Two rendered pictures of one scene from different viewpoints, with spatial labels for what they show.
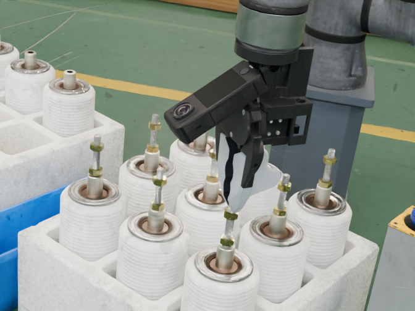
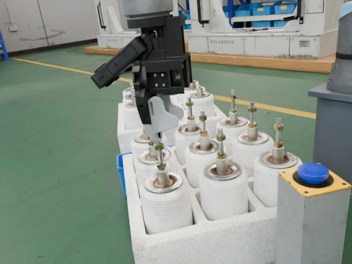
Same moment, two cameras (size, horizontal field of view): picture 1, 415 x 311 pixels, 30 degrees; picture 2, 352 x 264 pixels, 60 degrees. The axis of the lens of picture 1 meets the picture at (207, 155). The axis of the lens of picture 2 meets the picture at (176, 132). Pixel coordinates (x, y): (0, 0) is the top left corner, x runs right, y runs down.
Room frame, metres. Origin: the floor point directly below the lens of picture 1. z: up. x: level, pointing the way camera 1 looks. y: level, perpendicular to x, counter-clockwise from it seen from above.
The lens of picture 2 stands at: (0.47, -0.42, 0.56)
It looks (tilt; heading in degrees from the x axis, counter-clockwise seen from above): 22 degrees down; 44
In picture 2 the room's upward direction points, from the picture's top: 6 degrees counter-clockwise
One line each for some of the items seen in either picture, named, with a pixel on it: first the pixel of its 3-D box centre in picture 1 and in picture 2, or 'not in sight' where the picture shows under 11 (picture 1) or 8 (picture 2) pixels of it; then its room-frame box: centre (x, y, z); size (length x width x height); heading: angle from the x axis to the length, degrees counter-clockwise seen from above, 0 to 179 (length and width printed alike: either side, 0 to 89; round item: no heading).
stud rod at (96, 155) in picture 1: (96, 159); not in sight; (0.95, 0.15, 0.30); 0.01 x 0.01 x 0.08
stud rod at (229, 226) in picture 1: (229, 228); (160, 156); (0.81, -0.04, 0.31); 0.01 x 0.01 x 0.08
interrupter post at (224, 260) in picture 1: (225, 256); (163, 176); (0.81, -0.04, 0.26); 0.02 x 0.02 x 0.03
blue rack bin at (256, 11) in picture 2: not in sight; (268, 8); (6.07, 2.37, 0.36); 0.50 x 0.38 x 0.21; 173
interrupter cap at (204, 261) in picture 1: (223, 265); (163, 182); (0.81, -0.04, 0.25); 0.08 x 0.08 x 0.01
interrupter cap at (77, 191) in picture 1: (94, 192); (148, 137); (0.95, 0.15, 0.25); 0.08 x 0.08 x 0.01
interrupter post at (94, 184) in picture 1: (94, 184); (147, 132); (0.95, 0.15, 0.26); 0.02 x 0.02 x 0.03
